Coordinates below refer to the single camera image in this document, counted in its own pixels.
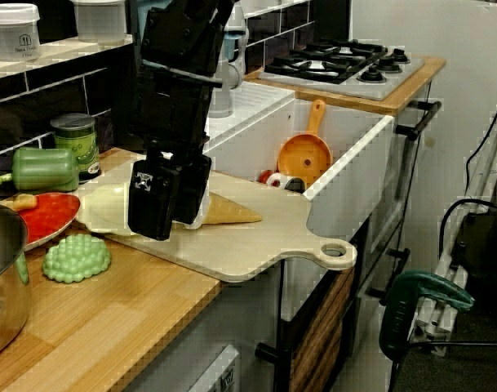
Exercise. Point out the orange toy pan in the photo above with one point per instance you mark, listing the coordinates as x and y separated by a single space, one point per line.
305 159

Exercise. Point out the green toy bell pepper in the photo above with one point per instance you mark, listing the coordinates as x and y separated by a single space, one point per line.
44 169

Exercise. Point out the cream flower-shaped plate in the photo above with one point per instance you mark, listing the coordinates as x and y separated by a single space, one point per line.
105 208

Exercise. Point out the black stove knob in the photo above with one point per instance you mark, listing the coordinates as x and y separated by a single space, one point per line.
390 63
399 55
374 75

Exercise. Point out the clear plain plastic container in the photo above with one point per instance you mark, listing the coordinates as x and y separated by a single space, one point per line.
97 24

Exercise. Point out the green toy can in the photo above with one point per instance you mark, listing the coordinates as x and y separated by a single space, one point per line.
74 143

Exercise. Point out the grey toy stove hob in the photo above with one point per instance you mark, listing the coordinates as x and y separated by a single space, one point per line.
399 77

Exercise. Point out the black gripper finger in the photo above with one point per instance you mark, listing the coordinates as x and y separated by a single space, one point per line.
152 200

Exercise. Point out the white plastic jar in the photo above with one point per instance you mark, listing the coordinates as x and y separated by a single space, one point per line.
11 36

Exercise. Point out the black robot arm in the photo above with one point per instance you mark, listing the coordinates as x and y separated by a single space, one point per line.
225 8

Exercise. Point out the toy ice cream cone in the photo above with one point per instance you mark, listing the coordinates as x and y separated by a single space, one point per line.
232 212

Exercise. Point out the light wooden cutting board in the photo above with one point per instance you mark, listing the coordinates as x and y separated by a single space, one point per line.
240 245

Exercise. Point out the red and white toy can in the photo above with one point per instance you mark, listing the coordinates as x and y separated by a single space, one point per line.
287 181

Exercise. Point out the light green toy grapes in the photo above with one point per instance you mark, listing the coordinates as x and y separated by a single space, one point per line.
76 259

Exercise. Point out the steel cooking pot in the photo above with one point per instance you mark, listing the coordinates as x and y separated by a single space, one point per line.
3 286

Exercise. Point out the aluminium frame rail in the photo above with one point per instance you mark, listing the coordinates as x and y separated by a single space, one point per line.
431 318

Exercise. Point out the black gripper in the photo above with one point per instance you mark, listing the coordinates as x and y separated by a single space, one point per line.
178 41

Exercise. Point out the green clamp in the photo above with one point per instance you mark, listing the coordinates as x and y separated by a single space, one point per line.
399 318

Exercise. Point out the striped wooden drawer front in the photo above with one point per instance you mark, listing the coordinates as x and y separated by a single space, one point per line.
321 326

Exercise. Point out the grey toy faucet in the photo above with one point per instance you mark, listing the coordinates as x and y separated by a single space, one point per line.
221 102

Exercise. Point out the dark box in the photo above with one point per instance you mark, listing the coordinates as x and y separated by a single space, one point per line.
485 253

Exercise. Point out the white toy sink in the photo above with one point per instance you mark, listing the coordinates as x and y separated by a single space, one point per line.
354 183

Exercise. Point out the red toy ham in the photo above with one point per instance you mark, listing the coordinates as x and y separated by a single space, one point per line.
265 176

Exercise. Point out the tan toy bread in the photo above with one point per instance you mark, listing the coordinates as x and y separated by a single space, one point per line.
21 201

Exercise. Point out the red plate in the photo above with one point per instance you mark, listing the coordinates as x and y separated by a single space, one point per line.
48 216

